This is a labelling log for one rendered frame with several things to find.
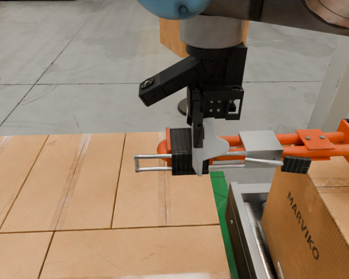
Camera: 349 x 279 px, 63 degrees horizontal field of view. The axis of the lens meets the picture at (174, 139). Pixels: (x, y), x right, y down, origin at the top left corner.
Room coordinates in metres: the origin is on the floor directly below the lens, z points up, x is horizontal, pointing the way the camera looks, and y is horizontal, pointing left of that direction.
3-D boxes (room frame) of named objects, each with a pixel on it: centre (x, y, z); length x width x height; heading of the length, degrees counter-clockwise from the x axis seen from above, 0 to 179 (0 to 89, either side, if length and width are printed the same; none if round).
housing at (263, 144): (0.42, -0.16, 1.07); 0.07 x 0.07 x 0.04; 3
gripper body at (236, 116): (0.41, -0.06, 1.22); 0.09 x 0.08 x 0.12; 92
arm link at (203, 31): (0.42, -0.05, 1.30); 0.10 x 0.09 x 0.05; 2
